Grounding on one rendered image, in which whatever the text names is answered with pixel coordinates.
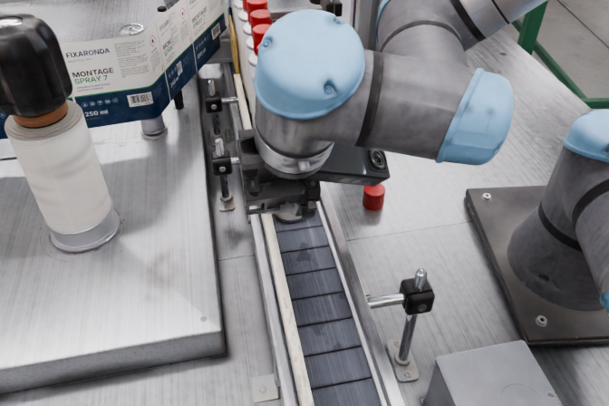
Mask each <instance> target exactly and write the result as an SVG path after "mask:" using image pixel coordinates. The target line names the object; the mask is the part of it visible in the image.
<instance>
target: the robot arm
mask: <svg viewBox="0 0 609 406"><path fill-rule="evenodd" d="M545 1H547V0H382V3H381V6H380V9H379V15H378V18H377V23H376V40H377V44H378V49H379V52H375V51H373V50H368V49H363V45H362V42H361V39H360V37H359V36H358V34H357V33H356V32H355V31H354V29H353V28H352V27H351V26H350V25H349V24H346V23H345V22H343V21H342V20H341V19H339V18H337V17H336V16H335V14H331V13H328V12H325V11H322V10H314V9H307V10H300V11H295V12H292V13H290V14H287V15H285V16H283V17H281V18H280V19H278V20H277V21H276V22H274V23H273V24H272V25H271V26H270V28H269V29H268V30H267V31H266V33H265V35H264V37H263V39H262V42H261V44H260V45H259V48H258V56H257V64H256V68H255V73H254V88H255V93H256V113H255V128H254V129H248V130H239V131H238V140H237V156H238V160H240V165H241V170H242V177H243V183H244V190H245V196H246V215H247V216H248V215H255V214H263V215H265V214H276V213H287V212H288V213H291V214H292V215H294V216H296V217H299V216H302V219H305V218H313V217H314V214H315V211H316V210H317V206H316V202H318V201H319V200H320V195H321V185H320V181H324V182H334V183H343V184H354V185H364V186H373V187H374V186H376V185H378V184H380V183H382V182H383V181H385V180H386V179H389V178H390V177H391V174H390V171H389V167H388V163H387V159H386V156H385V151H388V152H393V153H398V154H403V155H408V156H413V157H418V158H424V159H428V160H435V162H436V163H441V162H444V161H445V162H451V163H458V164H466V165H472V166H479V165H483V164H486V163H488V162H489V161H491V160H492V159H493V158H494V157H495V156H496V155H497V154H498V152H499V151H500V149H501V147H502V145H503V143H504V141H505V140H506V137H507V135H508V131H509V128H510V124H511V121H512V116H513V109H514V96H513V91H512V87H511V85H510V83H509V81H508V80H507V79H506V78H505V77H504V76H502V75H500V74H495V73H492V72H485V71H484V69H483V68H478V69H477V70H476V69H470V68H469V65H468V62H467V58H466V55H465V52H466V51H467V50H468V49H470V48H471V47H473V46H474V45H476V44H478V43H479V42H481V41H483V40H484V39H486V38H487V37H489V36H491V35H492V34H494V33H495V32H497V31H498V30H500V29H502V28H503V27H505V26H506V25H508V24H510V23H512V22H513V21H515V20H517V19H518V18H519V17H521V16H522V15H524V14H526V13H528V12H529V11H531V10H532V9H534V8H536V7H537V6H539V5H541V4H543V3H544V2H545ZM563 144H564V145H563V148H562V149H561V152H560V154H559V157H558V159H557V161H556V164H555V167H554V169H553V172H552V174H551V177H550V179H549V181H548V183H547V185H546V189H545V192H544V194H543V197H542V198H541V201H540V203H539V205H538V206H537V207H536V208H535V209H534V210H533V211H532V212H531V213H530V214H529V215H528V216H527V217H526V218H525V219H523V220H522V221H521V222H520V223H519V224H518V225H517V227H516V228H515V230H514V232H513V234H512V236H511V238H510V240H509V243H508V247H507V256H508V261H509V263H510V265H511V267H512V269H513V271H514V273H515V274H516V276H517V277H518V279H519V280H520V281H521V282H522V283H523V284H524V285H525V286H526V287H527V288H528V289H530V290H531V291H532V292H534V293H535V294H536V295H538V296H540V297H542V298H544V299H545V300H547V301H548V302H551V303H553V304H555V305H560V306H563V307H565V308H570V309H575V310H582V311H592V310H599V309H603V308H605V309H606V311H607V313H608V315H609V110H600V111H591V112H588V113H586V114H585V115H583V116H581V117H579V118H578V119H577V120H576V121H575V122H574V124H573V125H572V128H571V130H570V131H569V133H568V135H567V136H566V137H565V138H564V140H563ZM251 206H257V207H258V208H255V209H249V207H251Z"/></svg>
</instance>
